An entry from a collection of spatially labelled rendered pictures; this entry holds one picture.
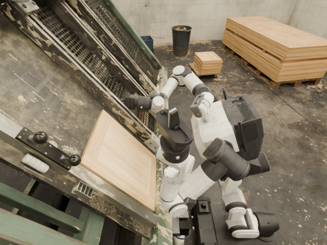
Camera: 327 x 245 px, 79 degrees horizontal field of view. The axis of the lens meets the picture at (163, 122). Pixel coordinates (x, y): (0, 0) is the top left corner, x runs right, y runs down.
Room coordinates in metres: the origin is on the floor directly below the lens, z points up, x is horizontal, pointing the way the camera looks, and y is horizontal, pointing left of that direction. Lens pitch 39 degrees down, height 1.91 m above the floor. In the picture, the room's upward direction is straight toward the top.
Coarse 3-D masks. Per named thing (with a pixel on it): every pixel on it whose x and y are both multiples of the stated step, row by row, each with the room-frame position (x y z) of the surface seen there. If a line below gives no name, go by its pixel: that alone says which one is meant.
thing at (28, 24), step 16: (16, 16) 0.94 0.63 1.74; (32, 16) 0.99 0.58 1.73; (32, 32) 0.94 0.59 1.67; (48, 32) 0.99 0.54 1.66; (48, 48) 0.94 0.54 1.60; (64, 48) 0.98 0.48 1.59; (64, 64) 0.94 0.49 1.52; (80, 64) 0.98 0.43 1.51; (80, 80) 0.94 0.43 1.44; (96, 80) 0.98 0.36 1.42; (96, 96) 0.94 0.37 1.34; (112, 96) 0.98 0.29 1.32; (112, 112) 0.94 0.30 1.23; (128, 112) 0.98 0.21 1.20; (144, 128) 0.98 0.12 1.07; (160, 144) 0.96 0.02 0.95
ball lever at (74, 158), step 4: (64, 156) 0.47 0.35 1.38; (72, 156) 0.42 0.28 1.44; (76, 156) 0.42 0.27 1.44; (64, 160) 0.46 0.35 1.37; (68, 160) 0.41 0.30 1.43; (72, 160) 0.40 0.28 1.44; (76, 160) 0.41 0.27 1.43; (80, 160) 0.42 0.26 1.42; (72, 164) 0.40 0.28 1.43; (76, 164) 0.40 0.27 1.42
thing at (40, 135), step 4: (40, 132) 0.42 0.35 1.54; (44, 132) 0.43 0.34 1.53; (32, 136) 0.47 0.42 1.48; (36, 136) 0.41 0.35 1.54; (40, 136) 0.41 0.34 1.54; (44, 136) 0.41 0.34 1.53; (32, 140) 0.46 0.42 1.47; (36, 140) 0.40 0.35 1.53; (40, 140) 0.40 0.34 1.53; (44, 140) 0.41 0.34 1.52; (40, 144) 0.40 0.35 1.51
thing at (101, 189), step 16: (0, 128) 0.45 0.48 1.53; (16, 128) 0.48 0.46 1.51; (16, 144) 0.44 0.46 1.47; (48, 160) 0.44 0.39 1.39; (64, 176) 0.44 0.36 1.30; (80, 176) 0.45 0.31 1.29; (96, 176) 0.49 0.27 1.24; (96, 192) 0.44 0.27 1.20; (112, 192) 0.47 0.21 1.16; (128, 208) 0.44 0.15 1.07; (144, 208) 0.49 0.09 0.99
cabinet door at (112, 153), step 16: (96, 128) 0.74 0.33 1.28; (112, 128) 0.83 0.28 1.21; (96, 144) 0.65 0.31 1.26; (112, 144) 0.72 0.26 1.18; (128, 144) 0.81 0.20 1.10; (96, 160) 0.58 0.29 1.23; (112, 160) 0.64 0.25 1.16; (128, 160) 0.71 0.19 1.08; (144, 160) 0.79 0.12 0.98; (112, 176) 0.55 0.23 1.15; (128, 176) 0.61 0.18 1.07; (144, 176) 0.68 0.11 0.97; (128, 192) 0.53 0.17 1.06; (144, 192) 0.59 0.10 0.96
